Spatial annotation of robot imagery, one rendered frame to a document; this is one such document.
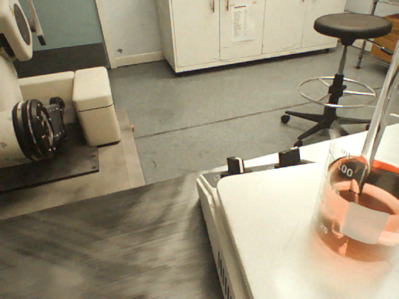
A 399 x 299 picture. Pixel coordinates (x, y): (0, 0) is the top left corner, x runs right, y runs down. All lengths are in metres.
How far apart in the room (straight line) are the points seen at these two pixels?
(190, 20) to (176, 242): 2.36
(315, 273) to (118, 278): 0.17
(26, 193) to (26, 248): 0.74
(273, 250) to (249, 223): 0.02
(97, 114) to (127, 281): 0.87
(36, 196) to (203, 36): 1.97
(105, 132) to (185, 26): 1.60
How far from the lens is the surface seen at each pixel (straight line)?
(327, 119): 1.84
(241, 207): 0.21
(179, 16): 2.55
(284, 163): 0.30
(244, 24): 2.76
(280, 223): 0.20
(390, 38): 2.84
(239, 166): 0.28
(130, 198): 0.35
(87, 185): 1.02
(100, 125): 1.13
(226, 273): 0.21
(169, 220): 0.32
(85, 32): 3.07
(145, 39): 3.13
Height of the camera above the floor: 0.99
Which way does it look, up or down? 35 degrees down
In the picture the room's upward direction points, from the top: 3 degrees counter-clockwise
